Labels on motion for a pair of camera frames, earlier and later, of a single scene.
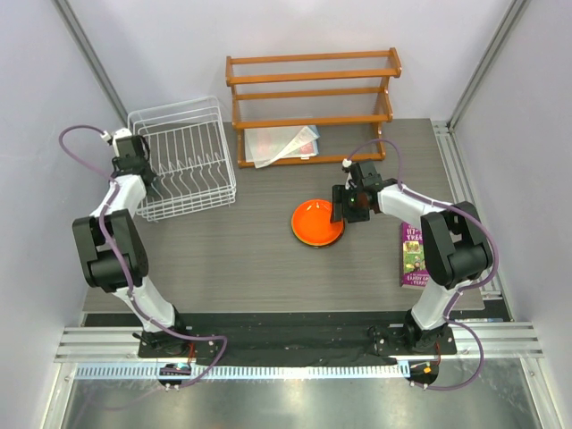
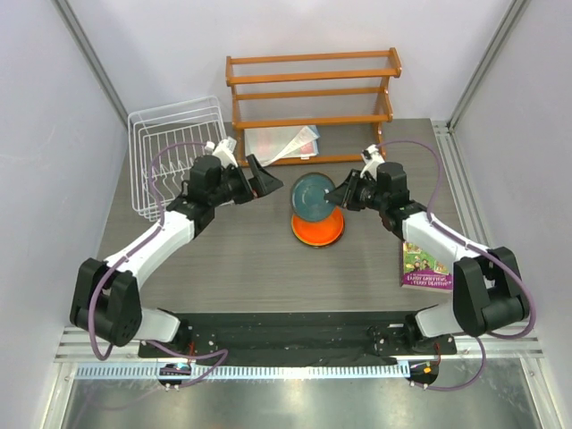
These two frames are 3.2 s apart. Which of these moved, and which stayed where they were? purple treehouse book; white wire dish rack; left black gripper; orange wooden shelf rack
Moved: left black gripper
Stayed: purple treehouse book; orange wooden shelf rack; white wire dish rack
